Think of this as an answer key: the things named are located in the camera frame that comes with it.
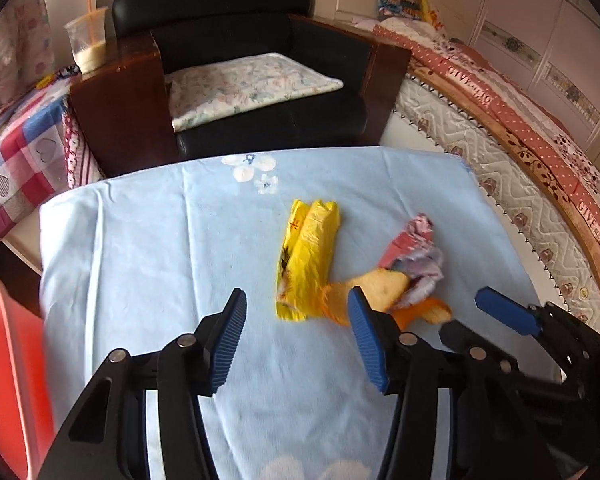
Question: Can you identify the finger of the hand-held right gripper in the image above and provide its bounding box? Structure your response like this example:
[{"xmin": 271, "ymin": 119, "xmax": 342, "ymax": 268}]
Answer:
[
  {"xmin": 475, "ymin": 286, "xmax": 600, "ymax": 361},
  {"xmin": 439, "ymin": 320, "xmax": 567, "ymax": 406}
]

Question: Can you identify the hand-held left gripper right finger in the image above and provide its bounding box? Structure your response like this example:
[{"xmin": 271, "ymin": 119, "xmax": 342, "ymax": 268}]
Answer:
[{"xmin": 347, "ymin": 287, "xmax": 556, "ymax": 480}]

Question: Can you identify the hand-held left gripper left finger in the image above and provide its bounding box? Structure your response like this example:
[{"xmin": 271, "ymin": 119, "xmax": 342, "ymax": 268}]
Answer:
[{"xmin": 35, "ymin": 288, "xmax": 247, "ymax": 480}]

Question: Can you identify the pale orange peel piece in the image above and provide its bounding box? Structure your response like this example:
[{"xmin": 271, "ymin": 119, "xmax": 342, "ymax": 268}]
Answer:
[{"xmin": 322, "ymin": 267, "xmax": 411, "ymax": 318}]

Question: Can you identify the pink printed wrapper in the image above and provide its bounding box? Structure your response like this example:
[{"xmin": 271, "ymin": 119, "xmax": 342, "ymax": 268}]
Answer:
[{"xmin": 379, "ymin": 214, "xmax": 443, "ymax": 308}]

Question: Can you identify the yellow plastic bag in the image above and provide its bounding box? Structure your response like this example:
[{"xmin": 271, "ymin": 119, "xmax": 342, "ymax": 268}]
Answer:
[{"xmin": 274, "ymin": 199, "xmax": 342, "ymax": 322}]

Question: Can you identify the pink plastic bucket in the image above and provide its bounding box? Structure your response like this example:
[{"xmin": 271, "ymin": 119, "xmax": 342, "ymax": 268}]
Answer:
[{"xmin": 0, "ymin": 271, "xmax": 56, "ymax": 480}]

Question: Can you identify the light blue floral cloth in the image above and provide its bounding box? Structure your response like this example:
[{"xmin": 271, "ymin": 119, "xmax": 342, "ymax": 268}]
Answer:
[{"xmin": 39, "ymin": 146, "xmax": 551, "ymax": 480}]

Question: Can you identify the white quilted mattress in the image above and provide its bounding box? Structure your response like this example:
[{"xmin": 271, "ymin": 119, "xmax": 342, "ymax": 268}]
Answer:
[{"xmin": 380, "ymin": 72, "xmax": 600, "ymax": 336}]

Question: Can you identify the red dotted cloth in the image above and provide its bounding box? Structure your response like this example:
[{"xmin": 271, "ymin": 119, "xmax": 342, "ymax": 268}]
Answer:
[{"xmin": 62, "ymin": 97, "xmax": 106, "ymax": 188}]

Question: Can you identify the floral seat cushion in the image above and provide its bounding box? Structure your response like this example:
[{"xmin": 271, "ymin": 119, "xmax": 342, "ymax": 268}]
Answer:
[{"xmin": 165, "ymin": 52, "xmax": 344, "ymax": 131}]

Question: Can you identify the checked tablecloth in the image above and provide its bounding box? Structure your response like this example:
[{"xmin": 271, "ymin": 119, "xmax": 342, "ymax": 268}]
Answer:
[{"xmin": 0, "ymin": 72, "xmax": 81, "ymax": 253}]

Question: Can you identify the white wardrobe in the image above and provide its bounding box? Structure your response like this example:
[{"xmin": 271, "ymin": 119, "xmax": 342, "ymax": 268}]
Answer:
[{"xmin": 467, "ymin": 0, "xmax": 600, "ymax": 161}]

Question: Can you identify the yellow packet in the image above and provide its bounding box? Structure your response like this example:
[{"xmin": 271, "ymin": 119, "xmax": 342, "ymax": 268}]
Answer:
[{"xmin": 420, "ymin": 0, "xmax": 443, "ymax": 28}]

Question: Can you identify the plastic drink cup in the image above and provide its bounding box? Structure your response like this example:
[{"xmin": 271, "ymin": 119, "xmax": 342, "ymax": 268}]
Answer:
[{"xmin": 64, "ymin": 0, "xmax": 110, "ymax": 75}]

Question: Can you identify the black leather armchair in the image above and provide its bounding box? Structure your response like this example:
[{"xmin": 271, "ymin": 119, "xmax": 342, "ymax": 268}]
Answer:
[{"xmin": 70, "ymin": 0, "xmax": 412, "ymax": 178}]

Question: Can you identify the pastel padded jacket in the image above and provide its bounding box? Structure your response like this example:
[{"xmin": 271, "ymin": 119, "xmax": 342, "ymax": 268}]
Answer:
[{"xmin": 0, "ymin": 0, "xmax": 56, "ymax": 121}]

